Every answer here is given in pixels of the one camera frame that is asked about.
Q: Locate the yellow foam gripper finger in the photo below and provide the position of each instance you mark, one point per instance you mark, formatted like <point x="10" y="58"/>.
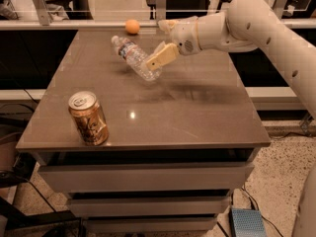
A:
<point x="164" y="54"/>
<point x="168" y="26"/>

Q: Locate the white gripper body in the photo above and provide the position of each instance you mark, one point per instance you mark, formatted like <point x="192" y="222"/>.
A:
<point x="184" y="34"/>

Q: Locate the clear plastic water bottle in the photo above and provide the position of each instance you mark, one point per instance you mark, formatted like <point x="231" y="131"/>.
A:
<point x="135" y="57"/>

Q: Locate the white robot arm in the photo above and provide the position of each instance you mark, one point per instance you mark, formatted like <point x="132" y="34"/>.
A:
<point x="246" y="24"/>

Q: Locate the orange ball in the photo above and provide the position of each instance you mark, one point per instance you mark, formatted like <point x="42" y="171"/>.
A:
<point x="132" y="27"/>

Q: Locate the grey drawer cabinet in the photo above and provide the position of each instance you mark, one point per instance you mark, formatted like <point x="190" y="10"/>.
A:
<point x="177" y="147"/>

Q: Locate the gold soda can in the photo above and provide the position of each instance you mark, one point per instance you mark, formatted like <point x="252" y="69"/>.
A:
<point x="88" y="115"/>

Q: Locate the black office chair right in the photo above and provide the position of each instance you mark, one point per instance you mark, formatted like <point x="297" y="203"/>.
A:
<point x="294" y="9"/>

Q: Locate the blue perforated box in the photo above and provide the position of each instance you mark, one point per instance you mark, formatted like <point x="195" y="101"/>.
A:
<point x="246" y="223"/>

